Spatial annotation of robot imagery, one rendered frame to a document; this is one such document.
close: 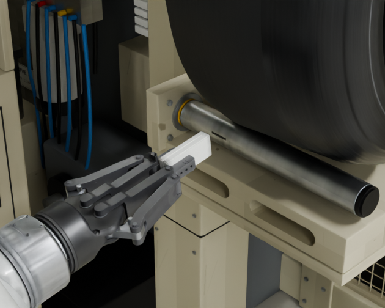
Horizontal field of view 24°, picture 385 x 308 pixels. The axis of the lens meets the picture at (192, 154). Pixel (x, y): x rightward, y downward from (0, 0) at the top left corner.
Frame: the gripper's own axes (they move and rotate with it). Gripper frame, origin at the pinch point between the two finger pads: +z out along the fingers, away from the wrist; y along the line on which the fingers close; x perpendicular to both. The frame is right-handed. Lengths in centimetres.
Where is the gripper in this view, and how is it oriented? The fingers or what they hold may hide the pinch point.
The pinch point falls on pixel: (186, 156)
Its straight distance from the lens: 105.0
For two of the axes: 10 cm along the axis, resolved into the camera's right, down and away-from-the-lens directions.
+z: 7.1, -4.7, 5.2
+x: 1.0, 8.0, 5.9
